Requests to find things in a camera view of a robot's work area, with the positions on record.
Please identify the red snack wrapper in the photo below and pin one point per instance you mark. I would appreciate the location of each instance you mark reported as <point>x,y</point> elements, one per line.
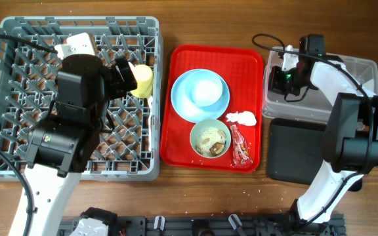
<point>240,152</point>

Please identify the crumpled white tissue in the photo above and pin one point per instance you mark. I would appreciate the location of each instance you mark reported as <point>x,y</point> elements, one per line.
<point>246,118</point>

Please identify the clear plastic bin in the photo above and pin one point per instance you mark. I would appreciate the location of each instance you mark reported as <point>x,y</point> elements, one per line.
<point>314,107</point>

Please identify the green bowl with food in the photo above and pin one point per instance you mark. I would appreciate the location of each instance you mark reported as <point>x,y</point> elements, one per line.
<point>210,138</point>

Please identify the red plastic tray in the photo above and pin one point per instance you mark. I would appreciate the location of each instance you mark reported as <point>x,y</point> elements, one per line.
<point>242,70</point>

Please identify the yellow plastic cup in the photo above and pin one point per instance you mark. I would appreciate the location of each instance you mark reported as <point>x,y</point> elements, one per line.
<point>145,80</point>

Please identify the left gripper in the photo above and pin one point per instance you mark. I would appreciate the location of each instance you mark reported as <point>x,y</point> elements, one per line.
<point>117,88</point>

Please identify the light blue bowl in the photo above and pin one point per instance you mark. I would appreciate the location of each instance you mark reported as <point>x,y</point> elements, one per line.
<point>203,87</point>

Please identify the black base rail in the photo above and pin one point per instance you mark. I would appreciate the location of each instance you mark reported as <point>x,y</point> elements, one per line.
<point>270,224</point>

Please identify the light blue plate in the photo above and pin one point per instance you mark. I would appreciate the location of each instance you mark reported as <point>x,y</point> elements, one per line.
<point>189,111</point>

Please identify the grey dishwasher rack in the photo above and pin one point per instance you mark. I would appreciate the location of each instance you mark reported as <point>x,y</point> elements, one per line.
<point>27,87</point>

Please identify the white plastic fork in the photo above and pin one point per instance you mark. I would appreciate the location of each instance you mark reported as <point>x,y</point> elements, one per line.
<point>150,100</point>

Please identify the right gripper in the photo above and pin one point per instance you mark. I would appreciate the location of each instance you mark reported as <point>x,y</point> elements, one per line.
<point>274,83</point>

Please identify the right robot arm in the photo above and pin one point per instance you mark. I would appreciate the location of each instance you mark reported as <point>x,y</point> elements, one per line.
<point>350,141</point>

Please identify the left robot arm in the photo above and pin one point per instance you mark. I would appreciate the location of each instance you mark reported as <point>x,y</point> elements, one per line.
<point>61,143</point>

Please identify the black tray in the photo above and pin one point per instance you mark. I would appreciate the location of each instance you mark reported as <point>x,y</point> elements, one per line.
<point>294,150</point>

